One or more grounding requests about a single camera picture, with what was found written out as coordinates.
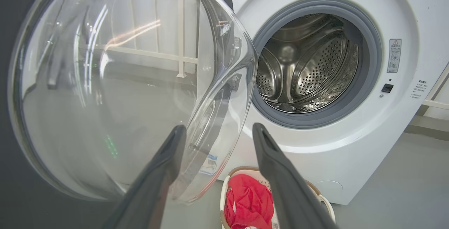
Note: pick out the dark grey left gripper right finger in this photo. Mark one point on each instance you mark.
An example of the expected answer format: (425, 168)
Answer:
(287, 194)

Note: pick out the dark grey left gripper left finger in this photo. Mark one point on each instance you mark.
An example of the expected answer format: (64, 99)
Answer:
(154, 187)

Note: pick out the plain red garment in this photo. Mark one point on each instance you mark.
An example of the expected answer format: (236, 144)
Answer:
(250, 197)

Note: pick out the black-rimmed glass washer door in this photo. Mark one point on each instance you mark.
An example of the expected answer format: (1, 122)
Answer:
(122, 99)

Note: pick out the white perforated laundry basket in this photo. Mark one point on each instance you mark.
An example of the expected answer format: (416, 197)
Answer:
(324, 204)

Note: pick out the white front-load washing machine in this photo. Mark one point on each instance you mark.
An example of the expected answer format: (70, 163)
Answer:
(350, 152)

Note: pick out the black door latch socket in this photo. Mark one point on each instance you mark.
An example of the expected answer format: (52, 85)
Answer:
(387, 88)

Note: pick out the grey rubber door gasket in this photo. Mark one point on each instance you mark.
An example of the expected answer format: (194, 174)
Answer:
(368, 64)

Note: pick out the round white filter cover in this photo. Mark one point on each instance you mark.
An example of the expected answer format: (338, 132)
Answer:
(328, 189)

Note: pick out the perforated steel washer drum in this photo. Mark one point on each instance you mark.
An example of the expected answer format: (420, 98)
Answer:
(315, 64)

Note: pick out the white metal railing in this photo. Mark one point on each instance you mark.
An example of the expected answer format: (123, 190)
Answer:
(435, 104)

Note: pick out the grey warning sticker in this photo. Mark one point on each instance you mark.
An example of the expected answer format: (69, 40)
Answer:
(394, 55)

